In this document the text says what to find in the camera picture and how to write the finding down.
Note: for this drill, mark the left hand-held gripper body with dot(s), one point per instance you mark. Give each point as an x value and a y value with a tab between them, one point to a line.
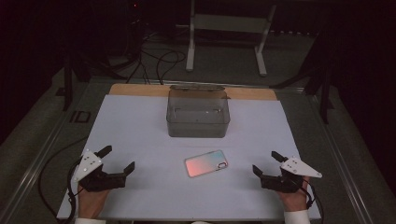
93	182

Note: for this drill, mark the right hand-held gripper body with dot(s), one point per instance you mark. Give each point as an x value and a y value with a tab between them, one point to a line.
280	183

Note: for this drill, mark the clear plastic storage box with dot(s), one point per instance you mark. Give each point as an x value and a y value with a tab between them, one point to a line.
198	124

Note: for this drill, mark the person's left hand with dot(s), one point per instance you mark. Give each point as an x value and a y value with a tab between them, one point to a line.
90	202

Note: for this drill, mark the person's right hand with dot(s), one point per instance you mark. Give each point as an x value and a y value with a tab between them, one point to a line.
294	201

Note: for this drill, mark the white table mat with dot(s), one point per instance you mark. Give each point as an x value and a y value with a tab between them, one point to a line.
149	130

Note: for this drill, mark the wooden board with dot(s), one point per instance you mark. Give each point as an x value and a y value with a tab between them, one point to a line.
137	90

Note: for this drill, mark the person's white shirt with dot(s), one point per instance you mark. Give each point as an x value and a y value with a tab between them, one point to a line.
202	222

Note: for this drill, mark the black metal stand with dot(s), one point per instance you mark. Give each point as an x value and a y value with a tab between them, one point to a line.
323	90
67	84

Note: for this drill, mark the white metal stand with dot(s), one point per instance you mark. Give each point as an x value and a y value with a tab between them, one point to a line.
230	23

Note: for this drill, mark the metal floor rail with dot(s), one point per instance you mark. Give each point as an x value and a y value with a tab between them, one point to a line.
339	155
34	168

